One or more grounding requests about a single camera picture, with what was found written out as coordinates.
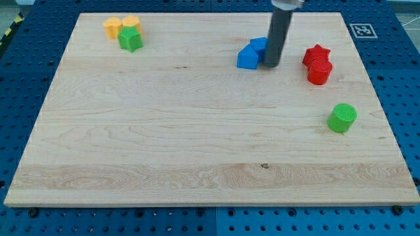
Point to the yellow hexagon block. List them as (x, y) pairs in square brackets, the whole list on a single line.
[(132, 21)]

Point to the green star block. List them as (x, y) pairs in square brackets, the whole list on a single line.
[(130, 39)]

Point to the yellow heart block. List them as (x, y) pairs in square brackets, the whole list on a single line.
[(112, 27)]

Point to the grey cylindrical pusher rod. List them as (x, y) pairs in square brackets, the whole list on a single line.
[(277, 33)]

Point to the blue triangle block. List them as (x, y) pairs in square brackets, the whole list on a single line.
[(247, 58)]

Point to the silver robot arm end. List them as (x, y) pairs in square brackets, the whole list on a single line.
[(288, 4)]

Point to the white fiducial marker tag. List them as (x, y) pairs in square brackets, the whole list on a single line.
[(363, 31)]

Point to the red cylinder block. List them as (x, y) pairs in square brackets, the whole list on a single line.
[(319, 71)]

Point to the green cylinder block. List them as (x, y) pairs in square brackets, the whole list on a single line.
[(342, 118)]

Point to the blue cube block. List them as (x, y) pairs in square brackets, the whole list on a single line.
[(259, 46)]

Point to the light wooden board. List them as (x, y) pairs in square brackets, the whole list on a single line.
[(177, 124)]

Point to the red star block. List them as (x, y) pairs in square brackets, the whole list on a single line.
[(316, 52)]

